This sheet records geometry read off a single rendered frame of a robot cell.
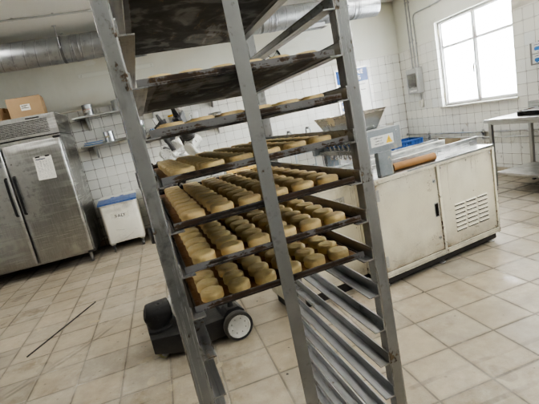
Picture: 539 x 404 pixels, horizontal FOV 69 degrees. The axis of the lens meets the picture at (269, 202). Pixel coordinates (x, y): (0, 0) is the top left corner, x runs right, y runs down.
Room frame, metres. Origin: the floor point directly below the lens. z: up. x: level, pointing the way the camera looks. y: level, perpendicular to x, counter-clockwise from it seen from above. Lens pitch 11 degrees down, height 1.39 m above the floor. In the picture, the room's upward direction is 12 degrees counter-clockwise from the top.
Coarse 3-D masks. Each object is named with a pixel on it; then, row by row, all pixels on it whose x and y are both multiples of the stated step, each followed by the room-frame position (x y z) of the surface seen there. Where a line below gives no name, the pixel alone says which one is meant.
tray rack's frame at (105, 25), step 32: (96, 0) 0.72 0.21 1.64; (224, 0) 0.79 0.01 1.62; (352, 64) 0.85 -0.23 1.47; (128, 96) 0.72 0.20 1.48; (256, 96) 0.79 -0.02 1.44; (352, 96) 0.85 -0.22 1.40; (128, 128) 0.72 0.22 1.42; (256, 128) 0.79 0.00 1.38; (256, 160) 0.79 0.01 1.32; (352, 160) 0.87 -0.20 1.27; (160, 224) 0.72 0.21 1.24; (160, 256) 0.71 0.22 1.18; (288, 256) 0.79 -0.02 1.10; (384, 256) 0.85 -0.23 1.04; (288, 288) 0.79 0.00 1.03; (384, 288) 0.85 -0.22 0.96; (384, 320) 0.84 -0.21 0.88; (192, 352) 0.72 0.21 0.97
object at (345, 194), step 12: (324, 192) 2.78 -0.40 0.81; (336, 192) 2.81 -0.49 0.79; (348, 192) 2.85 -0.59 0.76; (348, 228) 2.83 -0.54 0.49; (360, 228) 2.87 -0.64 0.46; (360, 240) 2.86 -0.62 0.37; (348, 264) 2.81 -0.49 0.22; (360, 264) 2.85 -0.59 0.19; (324, 276) 2.73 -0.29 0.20; (276, 288) 2.82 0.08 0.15; (312, 288) 2.68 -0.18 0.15; (348, 288) 2.83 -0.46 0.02; (324, 300) 2.75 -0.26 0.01
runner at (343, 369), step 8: (304, 320) 1.40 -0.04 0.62; (304, 328) 1.39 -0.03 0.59; (312, 328) 1.33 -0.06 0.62; (312, 336) 1.32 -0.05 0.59; (320, 344) 1.26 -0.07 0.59; (320, 352) 1.22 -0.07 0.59; (328, 352) 1.21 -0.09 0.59; (328, 360) 1.16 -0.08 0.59; (336, 360) 1.15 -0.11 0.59; (336, 368) 1.11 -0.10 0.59; (344, 368) 1.11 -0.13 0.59; (344, 376) 1.07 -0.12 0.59; (352, 376) 1.06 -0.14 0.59; (352, 384) 1.03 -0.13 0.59; (360, 384) 1.02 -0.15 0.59; (360, 392) 0.99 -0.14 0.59; (368, 392) 0.97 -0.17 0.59; (368, 400) 0.95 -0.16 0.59; (376, 400) 0.94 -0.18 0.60
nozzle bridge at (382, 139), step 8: (376, 128) 2.85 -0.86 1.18; (384, 128) 2.77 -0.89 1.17; (392, 128) 2.80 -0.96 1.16; (368, 136) 2.71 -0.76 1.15; (376, 136) 2.74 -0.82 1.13; (384, 136) 2.76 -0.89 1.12; (392, 136) 2.79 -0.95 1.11; (400, 136) 2.82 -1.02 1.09; (368, 144) 2.71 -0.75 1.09; (376, 144) 2.73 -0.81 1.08; (384, 144) 2.76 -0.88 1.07; (392, 144) 2.79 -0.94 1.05; (400, 144) 2.81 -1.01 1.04; (312, 152) 3.36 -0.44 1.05; (320, 152) 3.30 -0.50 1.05; (328, 152) 3.19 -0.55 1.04; (336, 152) 3.08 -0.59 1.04; (344, 152) 2.98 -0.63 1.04; (376, 152) 2.73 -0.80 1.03; (384, 152) 2.76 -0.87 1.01; (328, 160) 3.37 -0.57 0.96; (336, 160) 3.40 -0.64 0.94; (376, 160) 2.76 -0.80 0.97; (384, 160) 2.75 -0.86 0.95; (376, 168) 2.77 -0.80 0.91; (384, 168) 2.75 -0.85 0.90; (392, 168) 2.78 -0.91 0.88; (384, 176) 2.75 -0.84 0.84
